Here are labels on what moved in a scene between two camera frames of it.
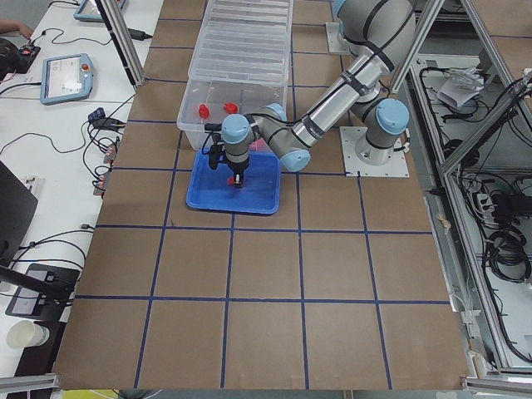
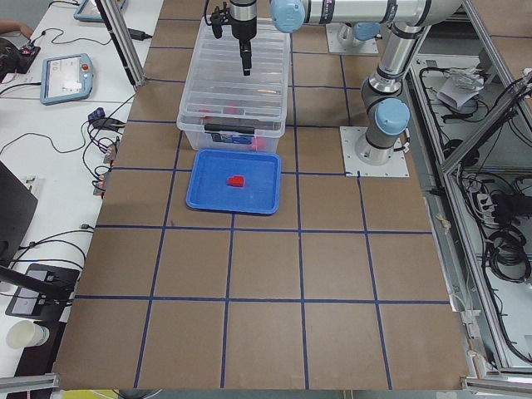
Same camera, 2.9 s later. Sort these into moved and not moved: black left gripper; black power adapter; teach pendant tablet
Moved: black left gripper
Not moved: black power adapter; teach pendant tablet
